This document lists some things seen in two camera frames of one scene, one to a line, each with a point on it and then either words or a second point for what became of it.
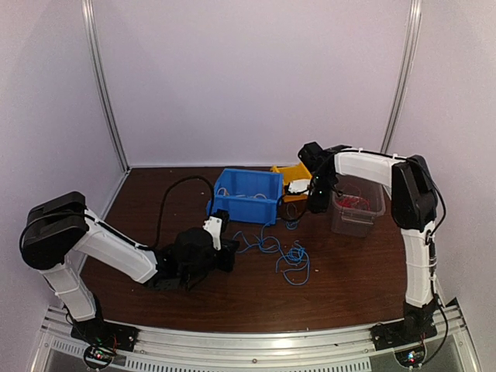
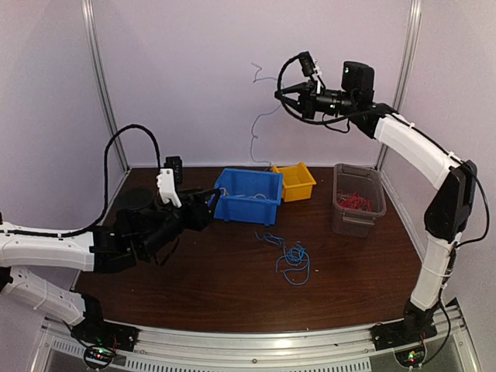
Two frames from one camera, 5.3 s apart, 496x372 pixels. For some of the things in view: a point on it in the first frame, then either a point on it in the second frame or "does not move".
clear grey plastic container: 355,205 does not move
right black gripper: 322,204 -> 307,110
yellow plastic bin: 293,173 does not move
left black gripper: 229,247 -> 199,216
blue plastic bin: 248,196 does not move
